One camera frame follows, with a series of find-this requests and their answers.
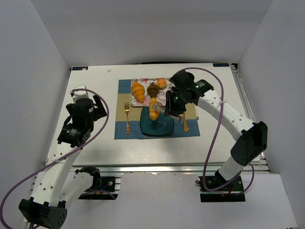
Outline blue and beige placemat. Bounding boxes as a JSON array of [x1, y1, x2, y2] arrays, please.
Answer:
[[114, 79, 200, 140]]

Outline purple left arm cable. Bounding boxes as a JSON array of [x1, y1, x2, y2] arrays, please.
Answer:
[[0, 88, 118, 228]]

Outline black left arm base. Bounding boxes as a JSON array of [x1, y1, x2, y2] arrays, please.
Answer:
[[79, 177, 121, 200]]

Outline gold fork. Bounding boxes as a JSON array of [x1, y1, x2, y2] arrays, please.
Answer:
[[124, 102, 131, 135]]

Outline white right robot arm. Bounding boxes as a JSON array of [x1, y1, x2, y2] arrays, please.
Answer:
[[163, 68, 268, 192]]

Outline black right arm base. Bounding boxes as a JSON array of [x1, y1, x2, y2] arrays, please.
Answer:
[[195, 176, 246, 203]]

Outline round orange bun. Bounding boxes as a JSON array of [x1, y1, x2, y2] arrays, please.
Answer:
[[156, 78, 167, 89]]

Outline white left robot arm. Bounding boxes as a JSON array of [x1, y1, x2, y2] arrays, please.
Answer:
[[19, 94, 109, 229]]

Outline floral rectangular tray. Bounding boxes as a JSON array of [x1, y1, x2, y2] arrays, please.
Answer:
[[130, 78, 173, 107]]

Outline large orange striped croissant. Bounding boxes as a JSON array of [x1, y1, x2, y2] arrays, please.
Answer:
[[131, 81, 145, 103]]

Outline dark teal square plate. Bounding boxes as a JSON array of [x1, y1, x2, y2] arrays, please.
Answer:
[[140, 107, 174, 137]]

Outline brown chocolate croissant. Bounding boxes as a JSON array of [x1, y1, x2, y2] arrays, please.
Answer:
[[147, 82, 159, 98]]

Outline silver metal tongs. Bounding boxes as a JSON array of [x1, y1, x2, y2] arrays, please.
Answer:
[[154, 104, 183, 123]]

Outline gold knife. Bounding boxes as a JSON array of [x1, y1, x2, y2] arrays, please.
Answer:
[[183, 112, 189, 133]]

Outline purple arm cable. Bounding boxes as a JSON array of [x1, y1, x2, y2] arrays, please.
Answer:
[[183, 67, 255, 197], [0, 88, 118, 228]]

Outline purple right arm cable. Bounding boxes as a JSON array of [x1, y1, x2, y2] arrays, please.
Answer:
[[183, 67, 255, 197]]

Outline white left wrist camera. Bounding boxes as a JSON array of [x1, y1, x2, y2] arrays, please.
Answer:
[[70, 84, 89, 103]]

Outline orange striped bread loaf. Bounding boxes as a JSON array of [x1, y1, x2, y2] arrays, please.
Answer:
[[149, 97, 160, 121]]

